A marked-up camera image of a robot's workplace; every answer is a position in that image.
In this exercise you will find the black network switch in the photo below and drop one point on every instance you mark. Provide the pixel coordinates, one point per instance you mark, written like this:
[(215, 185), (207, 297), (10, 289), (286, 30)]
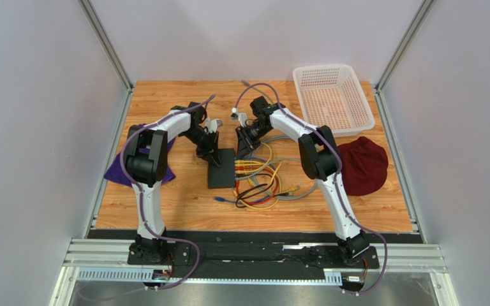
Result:
[(223, 176)]

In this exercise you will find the purple cloth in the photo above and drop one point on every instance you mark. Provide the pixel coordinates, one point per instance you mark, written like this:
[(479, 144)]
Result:
[(115, 174)]

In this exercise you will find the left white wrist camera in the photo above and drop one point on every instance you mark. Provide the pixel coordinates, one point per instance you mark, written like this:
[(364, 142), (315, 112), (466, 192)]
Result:
[(212, 125)]

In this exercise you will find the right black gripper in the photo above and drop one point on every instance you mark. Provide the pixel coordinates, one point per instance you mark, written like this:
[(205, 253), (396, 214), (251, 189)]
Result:
[(245, 141)]

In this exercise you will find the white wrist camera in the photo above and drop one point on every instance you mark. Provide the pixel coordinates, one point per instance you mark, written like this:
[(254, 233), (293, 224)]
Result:
[(212, 125), (241, 117)]

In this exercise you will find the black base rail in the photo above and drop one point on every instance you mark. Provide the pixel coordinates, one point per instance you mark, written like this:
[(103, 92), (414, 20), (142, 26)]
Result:
[(254, 255)]

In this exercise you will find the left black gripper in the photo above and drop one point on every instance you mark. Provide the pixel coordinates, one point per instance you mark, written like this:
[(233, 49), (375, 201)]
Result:
[(209, 153)]

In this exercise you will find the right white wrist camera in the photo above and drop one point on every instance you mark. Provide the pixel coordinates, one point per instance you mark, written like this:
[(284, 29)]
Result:
[(241, 117)]

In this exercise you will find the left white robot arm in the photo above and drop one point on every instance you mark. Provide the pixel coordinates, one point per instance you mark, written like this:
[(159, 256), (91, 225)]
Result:
[(144, 161)]

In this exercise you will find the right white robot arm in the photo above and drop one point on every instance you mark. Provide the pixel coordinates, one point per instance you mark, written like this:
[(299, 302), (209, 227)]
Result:
[(320, 162)]

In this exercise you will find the white plastic basket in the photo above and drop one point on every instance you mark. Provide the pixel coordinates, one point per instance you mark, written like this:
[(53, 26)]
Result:
[(331, 95)]

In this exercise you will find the dark red cap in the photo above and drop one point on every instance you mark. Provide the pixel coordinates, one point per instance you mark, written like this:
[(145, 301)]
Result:
[(365, 166)]

